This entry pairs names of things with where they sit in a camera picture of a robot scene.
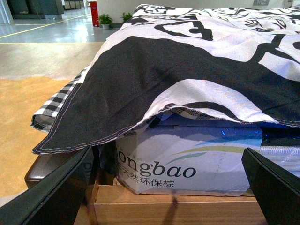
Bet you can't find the black white checkered sheet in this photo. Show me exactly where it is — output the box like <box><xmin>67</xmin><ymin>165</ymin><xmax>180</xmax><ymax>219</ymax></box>
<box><xmin>30</xmin><ymin>67</ymin><xmax>87</xmax><ymax>133</ymax></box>

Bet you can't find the dark brown bed corner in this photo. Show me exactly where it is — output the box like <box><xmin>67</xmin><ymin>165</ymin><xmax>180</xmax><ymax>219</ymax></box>
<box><xmin>24</xmin><ymin>152</ymin><xmax>76</xmax><ymax>188</ymax></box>

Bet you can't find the white wrapped mattress with text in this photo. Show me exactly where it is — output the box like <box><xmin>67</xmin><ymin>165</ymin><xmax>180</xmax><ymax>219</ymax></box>
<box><xmin>116</xmin><ymin>119</ymin><xmax>263</xmax><ymax>196</ymax></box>

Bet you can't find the wooden bed frame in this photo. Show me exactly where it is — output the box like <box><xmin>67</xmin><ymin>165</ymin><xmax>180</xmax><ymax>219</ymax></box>
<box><xmin>74</xmin><ymin>170</ymin><xmax>267</xmax><ymax>225</ymax></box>

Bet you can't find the black and white patterned quilt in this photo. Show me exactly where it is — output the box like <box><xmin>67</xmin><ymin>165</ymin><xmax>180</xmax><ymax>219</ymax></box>
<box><xmin>33</xmin><ymin>4</ymin><xmax>300</xmax><ymax>155</ymax></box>

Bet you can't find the red cabinet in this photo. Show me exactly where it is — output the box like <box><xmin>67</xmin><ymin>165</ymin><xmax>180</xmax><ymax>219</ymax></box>
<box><xmin>90</xmin><ymin>1</ymin><xmax>99</xmax><ymax>27</ymax></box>

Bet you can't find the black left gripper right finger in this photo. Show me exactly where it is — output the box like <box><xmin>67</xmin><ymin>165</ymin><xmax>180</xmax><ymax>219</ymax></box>
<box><xmin>242</xmin><ymin>148</ymin><xmax>300</xmax><ymax>225</ymax></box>

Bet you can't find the potted plant in white pot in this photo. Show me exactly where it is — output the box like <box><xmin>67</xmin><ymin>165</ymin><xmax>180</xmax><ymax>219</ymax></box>
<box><xmin>98</xmin><ymin>14</ymin><xmax>113</xmax><ymax>30</ymax></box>

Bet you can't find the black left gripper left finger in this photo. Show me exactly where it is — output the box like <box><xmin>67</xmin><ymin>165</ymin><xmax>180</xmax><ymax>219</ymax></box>
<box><xmin>0</xmin><ymin>148</ymin><xmax>93</xmax><ymax>225</ymax></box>

